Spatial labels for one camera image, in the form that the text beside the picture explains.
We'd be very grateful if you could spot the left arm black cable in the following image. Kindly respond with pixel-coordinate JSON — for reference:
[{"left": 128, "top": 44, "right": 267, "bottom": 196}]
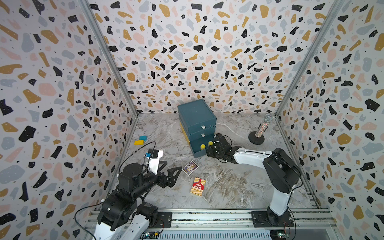
[{"left": 74, "top": 200, "right": 104, "bottom": 240}]

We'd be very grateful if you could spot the teal bottom drawer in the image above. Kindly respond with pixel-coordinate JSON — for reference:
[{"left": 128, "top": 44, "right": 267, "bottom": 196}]
[{"left": 190, "top": 134, "right": 215, "bottom": 159}]

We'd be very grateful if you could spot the red Texas Hold'em card box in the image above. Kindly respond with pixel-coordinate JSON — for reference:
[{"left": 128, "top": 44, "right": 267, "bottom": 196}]
[{"left": 190, "top": 177, "right": 206, "bottom": 197}]

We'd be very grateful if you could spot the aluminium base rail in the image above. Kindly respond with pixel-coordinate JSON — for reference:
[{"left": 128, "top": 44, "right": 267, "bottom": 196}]
[{"left": 157, "top": 209, "right": 343, "bottom": 240}]

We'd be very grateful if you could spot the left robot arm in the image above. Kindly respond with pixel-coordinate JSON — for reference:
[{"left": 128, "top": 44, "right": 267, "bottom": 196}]
[{"left": 94, "top": 163, "right": 182, "bottom": 240}]

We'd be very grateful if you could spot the circuit board with wires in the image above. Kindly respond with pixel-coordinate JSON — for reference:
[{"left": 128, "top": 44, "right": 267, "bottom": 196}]
[{"left": 139, "top": 231, "right": 162, "bottom": 240}]

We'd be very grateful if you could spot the yellow block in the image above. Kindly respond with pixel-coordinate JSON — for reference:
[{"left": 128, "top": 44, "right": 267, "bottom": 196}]
[{"left": 134, "top": 140, "right": 144, "bottom": 146}]

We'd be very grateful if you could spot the sprinkle-filled tube on black base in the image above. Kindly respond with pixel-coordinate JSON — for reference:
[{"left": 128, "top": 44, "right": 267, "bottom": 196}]
[{"left": 248, "top": 113, "right": 275, "bottom": 145}]

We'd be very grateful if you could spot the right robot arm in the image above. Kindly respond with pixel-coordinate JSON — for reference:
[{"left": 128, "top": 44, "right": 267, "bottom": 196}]
[{"left": 206, "top": 134, "right": 302, "bottom": 227}]

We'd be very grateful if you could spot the purple card pack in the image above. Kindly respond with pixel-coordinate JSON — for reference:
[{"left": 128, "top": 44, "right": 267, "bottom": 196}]
[{"left": 183, "top": 161, "right": 199, "bottom": 176}]

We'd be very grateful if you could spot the teal drawer cabinet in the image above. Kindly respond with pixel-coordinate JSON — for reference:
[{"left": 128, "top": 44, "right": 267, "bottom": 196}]
[{"left": 178, "top": 99, "right": 217, "bottom": 142}]

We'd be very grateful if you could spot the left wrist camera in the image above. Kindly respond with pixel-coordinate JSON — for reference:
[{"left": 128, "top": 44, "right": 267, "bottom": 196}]
[{"left": 145, "top": 150, "right": 164, "bottom": 175}]

